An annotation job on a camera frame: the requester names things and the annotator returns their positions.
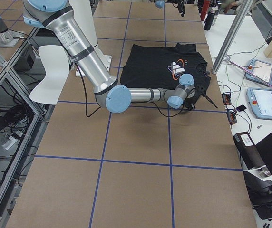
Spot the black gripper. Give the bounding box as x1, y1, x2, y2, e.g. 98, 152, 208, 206
174, 0, 185, 17
184, 86, 218, 110

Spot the black graphic t-shirt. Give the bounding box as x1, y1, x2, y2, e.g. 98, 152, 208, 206
120, 42, 211, 110

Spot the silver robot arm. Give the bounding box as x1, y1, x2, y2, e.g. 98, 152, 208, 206
23, 0, 206, 113
149, 0, 185, 17

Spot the orange black usb hub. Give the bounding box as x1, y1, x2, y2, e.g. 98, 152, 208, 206
222, 93, 232, 105

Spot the black water bottle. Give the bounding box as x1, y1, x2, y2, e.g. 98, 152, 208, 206
204, 7, 217, 31

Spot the grabber stick tool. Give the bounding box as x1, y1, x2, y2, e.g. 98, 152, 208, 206
225, 56, 272, 97

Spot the near blue teach pendant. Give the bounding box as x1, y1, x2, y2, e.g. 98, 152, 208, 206
246, 88, 272, 120

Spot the blue teach pendant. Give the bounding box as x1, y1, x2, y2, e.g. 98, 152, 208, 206
246, 88, 272, 120
244, 58, 272, 85

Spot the far blue teach pendant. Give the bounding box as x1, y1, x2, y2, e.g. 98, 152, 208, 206
244, 58, 272, 85

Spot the white plastic chair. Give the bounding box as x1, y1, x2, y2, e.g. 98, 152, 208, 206
29, 45, 69, 105

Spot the aluminium frame post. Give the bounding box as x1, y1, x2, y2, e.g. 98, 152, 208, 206
212, 0, 253, 74

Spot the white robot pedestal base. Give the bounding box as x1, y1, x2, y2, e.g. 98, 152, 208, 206
69, 0, 110, 78

